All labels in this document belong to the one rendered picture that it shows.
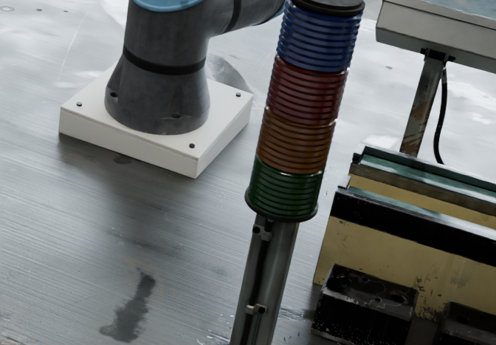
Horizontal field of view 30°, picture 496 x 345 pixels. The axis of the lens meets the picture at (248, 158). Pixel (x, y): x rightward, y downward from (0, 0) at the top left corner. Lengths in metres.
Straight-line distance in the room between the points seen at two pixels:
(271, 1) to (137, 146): 0.28
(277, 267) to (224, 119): 0.55
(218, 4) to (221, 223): 0.29
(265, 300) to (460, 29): 0.51
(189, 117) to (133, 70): 0.10
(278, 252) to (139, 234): 0.36
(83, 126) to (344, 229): 0.43
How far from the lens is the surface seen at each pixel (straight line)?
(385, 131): 1.51
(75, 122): 1.30
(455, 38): 1.20
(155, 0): 1.20
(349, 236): 1.06
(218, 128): 1.31
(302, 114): 0.71
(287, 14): 0.70
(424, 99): 1.25
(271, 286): 0.82
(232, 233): 1.15
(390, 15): 1.21
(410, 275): 1.07
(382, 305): 0.99
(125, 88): 1.27
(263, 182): 0.75
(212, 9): 1.23
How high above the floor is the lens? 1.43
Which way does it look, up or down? 28 degrees down
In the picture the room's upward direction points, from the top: 11 degrees clockwise
